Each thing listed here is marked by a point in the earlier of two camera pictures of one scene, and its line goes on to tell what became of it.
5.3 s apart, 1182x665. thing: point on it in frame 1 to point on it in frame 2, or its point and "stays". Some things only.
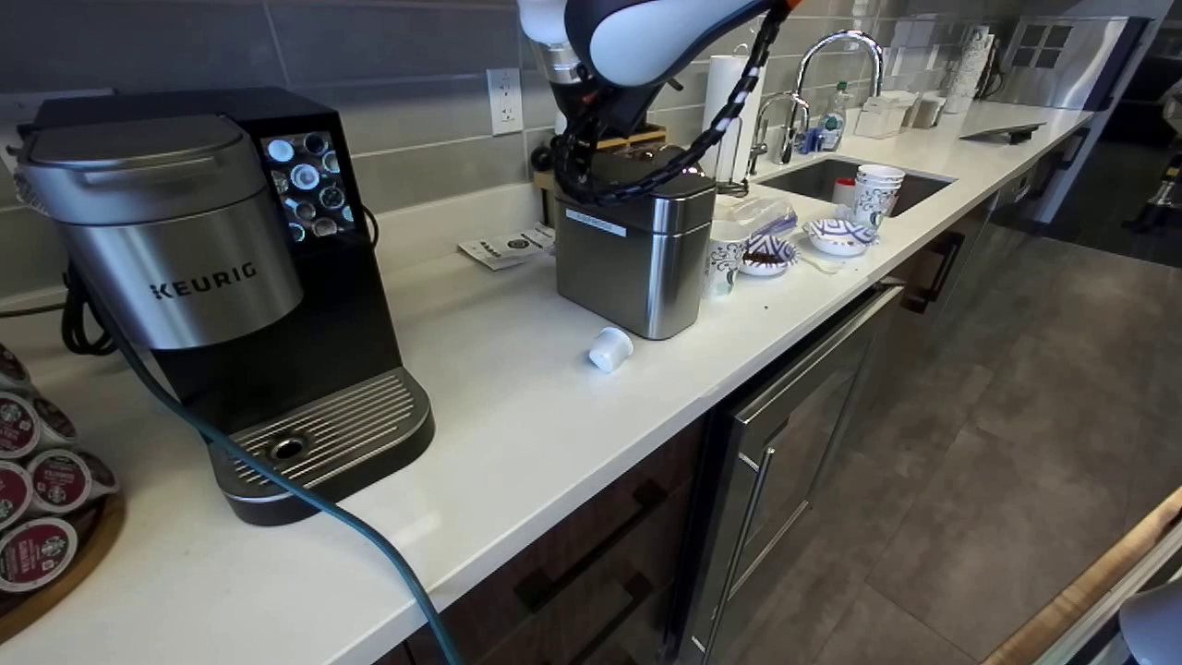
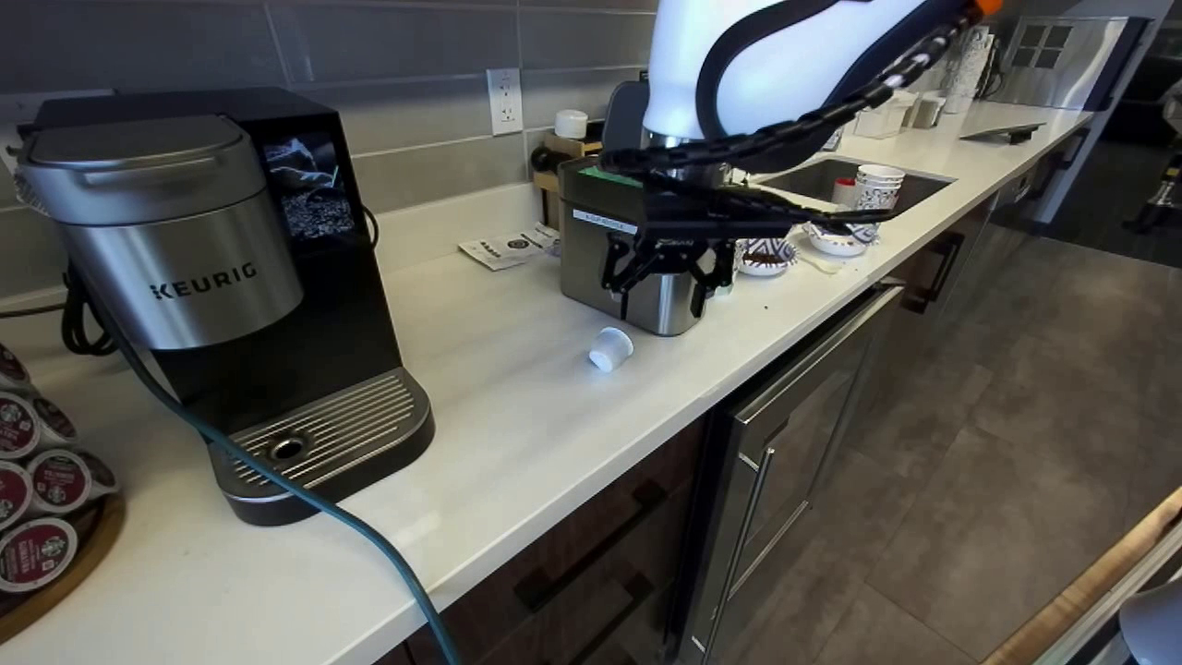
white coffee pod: (606, 348) stays
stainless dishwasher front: (760, 475) stays
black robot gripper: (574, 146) to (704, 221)
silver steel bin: (641, 255) stays
